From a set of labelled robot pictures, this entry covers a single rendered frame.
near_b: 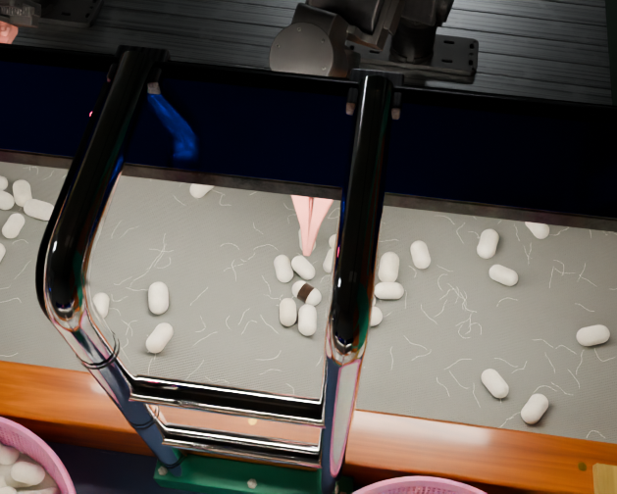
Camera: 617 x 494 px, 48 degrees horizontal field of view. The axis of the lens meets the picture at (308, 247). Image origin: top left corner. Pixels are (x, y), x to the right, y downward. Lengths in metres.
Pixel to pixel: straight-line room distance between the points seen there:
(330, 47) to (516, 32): 0.61
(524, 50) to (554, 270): 0.43
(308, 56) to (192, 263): 0.30
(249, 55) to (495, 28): 0.39
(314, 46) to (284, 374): 0.33
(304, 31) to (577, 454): 0.46
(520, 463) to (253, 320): 0.30
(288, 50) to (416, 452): 0.39
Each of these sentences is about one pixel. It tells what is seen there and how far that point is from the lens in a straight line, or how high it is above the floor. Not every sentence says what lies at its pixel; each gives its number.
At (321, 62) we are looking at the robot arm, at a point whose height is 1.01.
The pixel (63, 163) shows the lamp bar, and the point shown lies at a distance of 0.50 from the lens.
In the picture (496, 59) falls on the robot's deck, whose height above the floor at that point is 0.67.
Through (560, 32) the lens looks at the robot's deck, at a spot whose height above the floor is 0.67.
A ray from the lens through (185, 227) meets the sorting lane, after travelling 0.82.
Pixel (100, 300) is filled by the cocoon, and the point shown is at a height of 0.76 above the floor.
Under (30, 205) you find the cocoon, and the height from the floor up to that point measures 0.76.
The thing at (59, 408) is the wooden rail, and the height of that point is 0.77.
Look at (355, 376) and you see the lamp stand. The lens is 0.38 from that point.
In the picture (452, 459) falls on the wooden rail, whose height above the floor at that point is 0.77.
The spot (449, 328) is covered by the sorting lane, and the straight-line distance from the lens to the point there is 0.76.
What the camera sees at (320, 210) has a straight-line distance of 0.67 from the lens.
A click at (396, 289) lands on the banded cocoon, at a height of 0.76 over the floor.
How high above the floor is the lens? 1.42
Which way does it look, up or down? 59 degrees down
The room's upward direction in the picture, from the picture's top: straight up
